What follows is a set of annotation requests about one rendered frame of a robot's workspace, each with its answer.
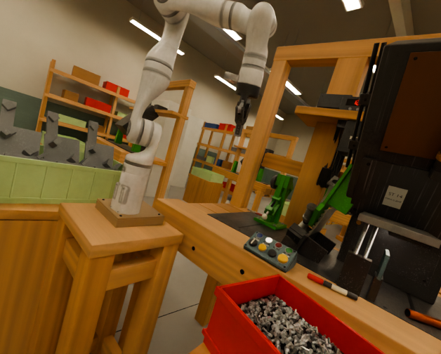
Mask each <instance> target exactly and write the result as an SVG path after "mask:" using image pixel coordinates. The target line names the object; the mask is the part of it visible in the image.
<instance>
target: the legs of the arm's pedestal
mask: <svg viewBox="0 0 441 354"><path fill-rule="evenodd" d="M178 246H179V244H176V245H171V246H167V247H159V248H154V249H146V250H141V251H133V252H129V253H124V254H115V255H111V256H103V257H98V258H88V257H87V255H86V254H85V253H84V251H83V249H82V248H81V247H80V245H79V243H78V242H77V241H76V239H75V238H74V236H73V234H72V233H71V232H70V230H69V228H68V227H67V226H66V224H65V222H64V221H63V219H62V218H61V217H60V216H59V219H58V224H57V228H56V232H55V237H54V241H53V246H52V249H51V255H50V258H49V261H48V267H47V270H46V276H45V279H44V285H43V288H42V291H41V297H40V300H39V306H38V309H37V315H36V318H35V321H34V327H33V330H32V335H31V339H30V343H29V348H28V352H27V354H147V352H148V350H149V347H150V342H151V340H152V335H153V333H154V328H155V325H156V323H157V318H158V316H159V311H160V308H161V306H162V301H163V298H164V295H165V291H166V287H167V284H168V281H169V278H170V274H171V270H172V267H173V263H174V261H175V257H176V253H177V250H178ZM136 257H137V258H136ZM73 279H74V280H73ZM72 280H73V283H72ZM139 281H142V283H141V286H140V291H139V293H138V298H137V301H136V305H135V308H134V311H133V315H132V318H131V323H130V326H129V330H128V334H127V336H126V340H125V344H124V348H123V351H121V348H120V347H119V345H118V343H117V342H116V340H115V338H114V335H115V332H116V329H117V325H118V321H119V317H120V314H121V310H122V306H123V304H124V299H125V296H126V291H127V289H128V285H129V284H133V283H135V282H139ZM71 286H72V288H71ZM70 289H71V291H70ZM69 294H70V297H69ZM68 297H69V300H68ZM67 300H68V303H67ZM66 306H67V308H66ZM65 309H66V311H65ZM64 315H65V316H64ZM63 318H64V319H63ZM62 321H63V322H62ZM61 326H62V329H61ZM60 329H61V332H60ZM59 334H60V337H59ZM58 337H59V340H58ZM57 343H58V345H57ZM56 346H57V347H56Z"/></svg>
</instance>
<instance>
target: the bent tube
mask: <svg viewBox="0 0 441 354"><path fill-rule="evenodd" d="M338 180H339V177H337V176H334V177H333V178H332V179H331V180H330V181H328V182H327V185H329V188H328V190H327V192H326V194H325V196H324V197H323V199H322V201H321V202H320V204H321V203H322V202H323V201H324V200H325V198H326V197H327V195H328V194H329V193H330V191H331V190H332V188H333V187H334V186H335V184H336V183H337V181H338ZM318 205H319V204H318ZM298 225H299V226H300V227H301V228H302V229H305V228H307V227H308V226H309V225H308V224H304V223H303V221H301V222H300V223H299V224H298Z"/></svg>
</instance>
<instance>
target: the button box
mask: <svg viewBox="0 0 441 354"><path fill-rule="evenodd" d="M258 233H260V232H258V231H256V232H255V233H254V234H253V235H252V236H251V237H250V238H249V240H250V239H252V238H254V239H256V240H257V245H256V246H251V245H250V244H249V240H248V241H247V242H246V243H245V244H244V249H246V250H247V251H249V252H251V253H252V254H254V255H256V256H257V257H259V258H261V259H263V260H264V261H266V262H267V263H269V264H271V265H272V266H274V267H276V268H278V269H279V270H281V271H283V272H284V273H286V272H288V271H289V270H291V269H292V268H293V267H294V266H295V265H296V258H297V251H295V250H293V249H292V252H291V253H287V252H286V248H290V247H287V246H285V245H283V244H282V243H281V244H282V247H280V248H279V247H276V246H275V244H276V243H278V241H276V240H274V239H272V238H271V237H270V238H271V239H272V241H271V242H266V238H268V236H266V235H264V234H263V236H262V237H257V234H258ZM261 234H262V233H261ZM259 244H265V245H266V250H265V251H261V250H259V248H258V246H259ZM270 249H274V250H275V251H276V252H277V253H276V256H270V255H269V254H268V251H269V250H270ZM280 254H285V255H286V256H287V257H288V261H287V262H286V263H280V262H279V261H278V256H279V255H280Z"/></svg>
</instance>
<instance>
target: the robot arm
mask: <svg viewBox="0 0 441 354"><path fill-rule="evenodd" d="M153 1H154V4H155V6H156V8H157V10H158V11H159V12H160V14H161V15H162V17H163V18H164V19H165V25H164V31H163V35H162V37H161V39H160V41H159V42H158V43H157V44H156V45H155V46H154V47H153V48H152V49H151V50H150V51H149V52H148V54H147V56H146V59H145V63H144V66H143V72H142V76H141V80H140V86H139V89H138V95H137V98H136V102H135V105H134V108H133V111H132V114H131V118H130V121H129V125H128V128H127V132H126V139H127V141H128V142H130V143H133V144H136V145H142V146H145V147H146V148H145V149H144V150H143V151H141V152H137V153H128V154H127V155H126V156H125V160H124V165H123V168H122V171H121V176H120V179H119V182H116V185H115V189H114V194H113V197H112V202H111V205H110V208H111V209H113V210H114V211H116V212H117V213H118V214H127V215H135V214H139V212H140V208H141V205H142V202H143V197H144V194H145V189H146V186H147V182H148V178H149V175H150V171H151V168H152V163H153V161H154V157H155V154H156V151H157V147H158V144H159V142H160V138H161V136H162V126H161V125H160V124H158V123H156V122H153V121H150V120H147V119H143V118H142V116H143V113H144V111H145V109H146V108H147V106H148V105H149V104H150V103H151V102H152V101H153V100H154V99H155V98H157V97H158V96H159V95H161V94H162V93H163V92H164V91H165V90H166V89H167V88H168V86H169V84H170V80H171V75H172V72H173V66H174V63H175V60H176V56H177V52H178V47H179V45H180V41H181V39H182V36H183V33H184V31H185V28H186V25H187V22H188V19H189V15H190V14H192V15H195V16H197V17H198V18H200V19H202V20H203V21H205V22H207V23H209V24H210V25H213V26H215V27H218V28H221V29H225V30H231V31H236V32H240V33H242V34H245V35H246V48H245V52H244V57H243V61H242V66H241V69H240V71H239V75H236V74H233V73H231V72H225V74H224V79H225V80H226V81H228V82H230V83H232V84H237V85H236V89H235V94H236V95H238V96H241V97H240V99H239V101H238V102H237V105H236V107H235V123H236V127H235V132H234V136H236V137H240V136H241V134H242V129H243V125H244V124H245V123H246V120H247V117H248V116H249V112H250V109H251V104H250V102H251V99H252V98H253V99H257V98H258V96H259V93H260V89H261V84H262V81H263V73H264V69H265V64H266V61H267V57H268V39H269V38H270V37H271V36H272V35H273V34H274V33H275V31H276V29H277V20H276V17H275V12H274V10H273V8H272V6H271V5H270V4H269V3H267V2H260V3H258V4H256V5H255V6H254V7H253V9H252V10H251V9H248V8H247V7H246V6H245V5H244V4H242V3H240V2H236V1H228V0H153Z"/></svg>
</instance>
